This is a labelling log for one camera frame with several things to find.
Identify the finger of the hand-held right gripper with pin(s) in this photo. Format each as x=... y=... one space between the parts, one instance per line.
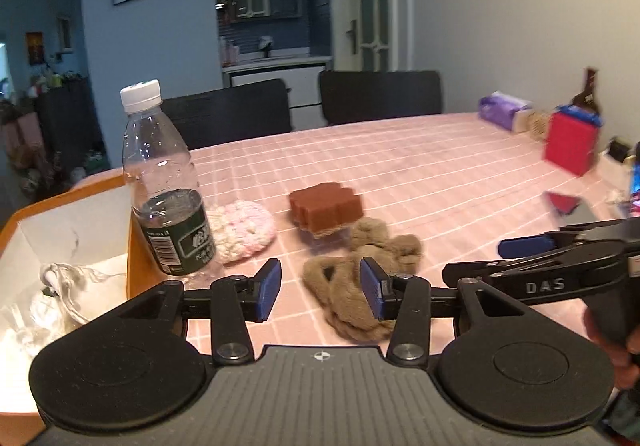
x=525 y=246
x=472 y=271

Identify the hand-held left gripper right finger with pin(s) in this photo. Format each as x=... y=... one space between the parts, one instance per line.
x=371 y=287

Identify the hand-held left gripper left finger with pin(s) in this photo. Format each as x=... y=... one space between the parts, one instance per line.
x=267 y=288

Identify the brown fuzzy sock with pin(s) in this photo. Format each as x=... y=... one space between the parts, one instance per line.
x=330 y=287

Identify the orange cardboard box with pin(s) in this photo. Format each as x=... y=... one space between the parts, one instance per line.
x=100 y=216

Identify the clear plastic wrap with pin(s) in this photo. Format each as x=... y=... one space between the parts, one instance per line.
x=22 y=331

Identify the person's right hand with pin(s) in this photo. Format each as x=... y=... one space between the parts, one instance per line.
x=629 y=366

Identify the small rectangular mirror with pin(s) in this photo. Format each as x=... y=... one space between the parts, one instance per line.
x=575 y=211

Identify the pink knitted pad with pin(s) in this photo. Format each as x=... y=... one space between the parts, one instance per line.
x=245 y=231

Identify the brown sponge block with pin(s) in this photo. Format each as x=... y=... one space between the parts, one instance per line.
x=325 y=203

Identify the pink checked tablecloth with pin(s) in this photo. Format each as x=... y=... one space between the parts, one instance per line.
x=425 y=186

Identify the red box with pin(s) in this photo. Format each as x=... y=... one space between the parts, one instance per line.
x=570 y=146

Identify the cream perforated holder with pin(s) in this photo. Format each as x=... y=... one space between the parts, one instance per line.
x=536 y=124

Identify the purple tissue pack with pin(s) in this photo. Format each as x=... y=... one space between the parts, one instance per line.
x=502 y=109

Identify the dark glass bottle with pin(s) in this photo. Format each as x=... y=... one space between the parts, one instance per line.
x=587 y=94

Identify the clear plastic water bottle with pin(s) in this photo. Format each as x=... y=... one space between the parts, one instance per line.
x=160 y=161

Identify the black chair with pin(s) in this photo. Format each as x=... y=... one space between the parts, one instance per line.
x=380 y=96
x=235 y=116

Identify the white drawer cabinet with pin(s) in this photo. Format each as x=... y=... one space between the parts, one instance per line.
x=305 y=86

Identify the dark cluttered sideboard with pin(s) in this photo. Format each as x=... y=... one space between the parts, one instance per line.
x=70 y=116

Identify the light framed wall picture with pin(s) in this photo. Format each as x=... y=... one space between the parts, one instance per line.
x=63 y=32

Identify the orange toned wall picture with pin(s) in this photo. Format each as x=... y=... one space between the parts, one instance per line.
x=34 y=48

